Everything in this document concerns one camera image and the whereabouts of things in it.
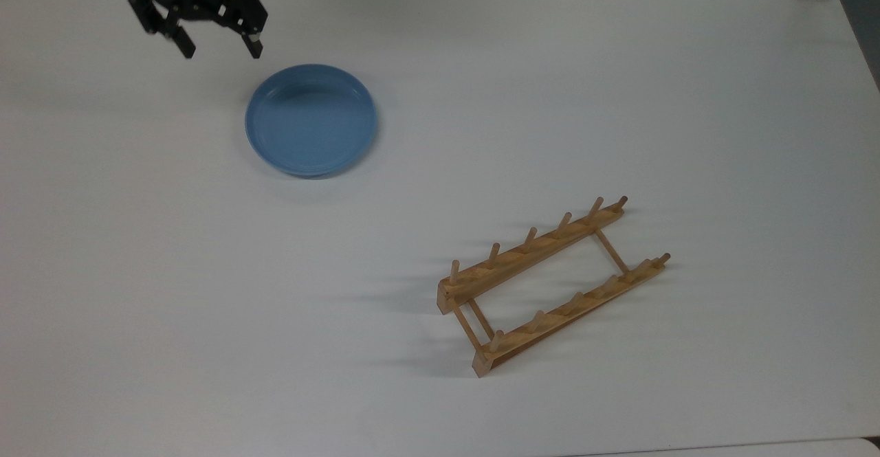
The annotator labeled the wooden plate rack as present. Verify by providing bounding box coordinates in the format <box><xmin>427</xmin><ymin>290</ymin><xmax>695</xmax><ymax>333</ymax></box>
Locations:
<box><xmin>436</xmin><ymin>194</ymin><xmax>672</xmax><ymax>379</ymax></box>

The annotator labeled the blue round plate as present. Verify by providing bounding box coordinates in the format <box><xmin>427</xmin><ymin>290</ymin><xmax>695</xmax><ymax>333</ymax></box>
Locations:
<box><xmin>245</xmin><ymin>63</ymin><xmax>378</xmax><ymax>179</ymax></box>

